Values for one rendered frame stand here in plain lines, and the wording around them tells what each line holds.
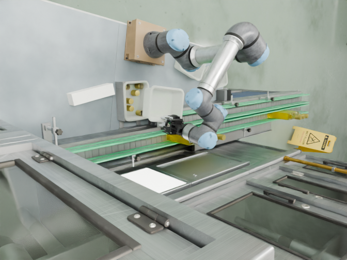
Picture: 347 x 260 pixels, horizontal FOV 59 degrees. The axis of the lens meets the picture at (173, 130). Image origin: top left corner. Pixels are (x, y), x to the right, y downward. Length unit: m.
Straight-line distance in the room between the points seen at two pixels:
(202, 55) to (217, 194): 0.71
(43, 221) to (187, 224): 0.21
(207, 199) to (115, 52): 0.95
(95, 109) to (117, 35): 0.43
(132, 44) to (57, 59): 0.41
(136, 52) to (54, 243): 1.42
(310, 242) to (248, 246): 0.84
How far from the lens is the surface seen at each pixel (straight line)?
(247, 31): 1.41
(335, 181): 1.76
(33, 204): 0.57
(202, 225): 0.41
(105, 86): 1.70
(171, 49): 1.68
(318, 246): 1.19
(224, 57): 1.33
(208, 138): 1.28
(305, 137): 5.06
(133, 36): 1.79
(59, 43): 1.67
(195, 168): 1.69
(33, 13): 1.64
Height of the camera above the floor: 2.29
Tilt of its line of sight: 47 degrees down
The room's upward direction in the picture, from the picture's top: 102 degrees clockwise
